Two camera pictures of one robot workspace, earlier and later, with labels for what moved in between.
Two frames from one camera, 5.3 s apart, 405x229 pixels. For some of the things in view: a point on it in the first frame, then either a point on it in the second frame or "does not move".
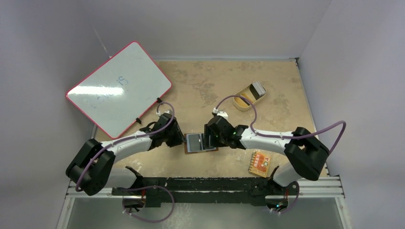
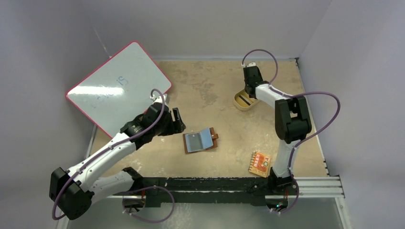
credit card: (194, 142) does not move
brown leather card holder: (194, 142) does not move
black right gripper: (209, 134) → (250, 82)
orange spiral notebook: (260, 163) does not move
